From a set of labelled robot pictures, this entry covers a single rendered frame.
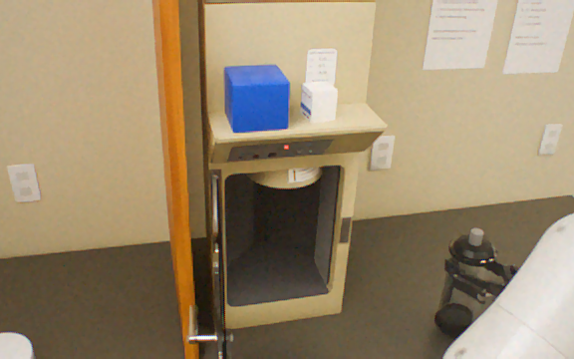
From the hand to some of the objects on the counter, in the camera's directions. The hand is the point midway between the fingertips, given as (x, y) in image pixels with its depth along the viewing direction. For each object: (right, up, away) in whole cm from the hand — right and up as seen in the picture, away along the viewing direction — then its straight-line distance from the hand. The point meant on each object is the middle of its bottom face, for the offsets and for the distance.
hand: (470, 264), depth 125 cm
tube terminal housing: (-47, -9, +23) cm, 53 cm away
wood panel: (-69, -10, +20) cm, 73 cm away
